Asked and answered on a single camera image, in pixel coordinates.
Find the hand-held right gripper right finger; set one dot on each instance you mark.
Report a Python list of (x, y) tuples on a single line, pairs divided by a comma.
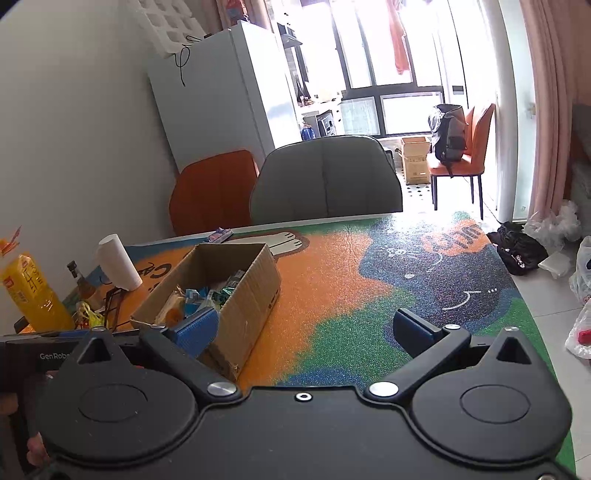
[(415, 330)]

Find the yellow plastic bottle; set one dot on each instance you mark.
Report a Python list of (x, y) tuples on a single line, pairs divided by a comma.
[(32, 290)]

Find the cluttered shelf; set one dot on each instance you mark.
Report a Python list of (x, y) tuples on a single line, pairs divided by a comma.
[(309, 92)]

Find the glass bottle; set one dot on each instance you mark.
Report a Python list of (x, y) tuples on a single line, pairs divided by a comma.
[(83, 284)]

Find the grey black backpack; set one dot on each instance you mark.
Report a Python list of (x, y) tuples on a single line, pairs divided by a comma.
[(447, 134)]

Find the small cardboard box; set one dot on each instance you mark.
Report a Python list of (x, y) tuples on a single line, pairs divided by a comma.
[(415, 159)]

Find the white refrigerator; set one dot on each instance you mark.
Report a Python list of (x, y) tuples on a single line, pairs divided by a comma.
[(221, 101)]

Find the yellow plastic bag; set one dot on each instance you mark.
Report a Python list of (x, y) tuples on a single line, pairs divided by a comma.
[(90, 316)]

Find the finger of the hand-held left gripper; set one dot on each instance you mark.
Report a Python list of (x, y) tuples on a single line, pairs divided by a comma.
[(74, 333)]

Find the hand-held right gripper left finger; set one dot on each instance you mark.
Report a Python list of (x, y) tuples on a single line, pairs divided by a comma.
[(198, 332)]

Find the black framed window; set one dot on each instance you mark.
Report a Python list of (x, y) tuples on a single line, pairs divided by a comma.
[(392, 69)]

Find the person's left hand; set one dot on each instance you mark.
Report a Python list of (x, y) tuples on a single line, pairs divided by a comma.
[(37, 450)]

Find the white foam tray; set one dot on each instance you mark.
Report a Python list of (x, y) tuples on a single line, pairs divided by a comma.
[(171, 23)]

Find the brown cardboard box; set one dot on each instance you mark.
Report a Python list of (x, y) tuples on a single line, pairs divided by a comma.
[(244, 300)]

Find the white plastic bag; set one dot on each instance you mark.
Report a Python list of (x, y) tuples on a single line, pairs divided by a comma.
[(582, 295), (556, 230)]

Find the pink curtain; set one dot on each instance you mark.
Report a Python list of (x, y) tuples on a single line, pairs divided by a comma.
[(554, 106)]

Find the orange upholstered chair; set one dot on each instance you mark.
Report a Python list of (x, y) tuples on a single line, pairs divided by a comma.
[(482, 138), (212, 194), (443, 170)]

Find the white paper towel roll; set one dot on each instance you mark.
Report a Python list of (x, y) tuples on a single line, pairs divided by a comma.
[(117, 263)]

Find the grey upholstered chair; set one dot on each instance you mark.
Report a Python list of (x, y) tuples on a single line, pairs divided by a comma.
[(323, 180)]

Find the black bag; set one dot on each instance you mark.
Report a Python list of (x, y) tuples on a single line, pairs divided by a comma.
[(517, 249)]

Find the hanging red garment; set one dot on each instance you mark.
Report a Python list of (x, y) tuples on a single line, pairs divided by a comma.
[(399, 41)]

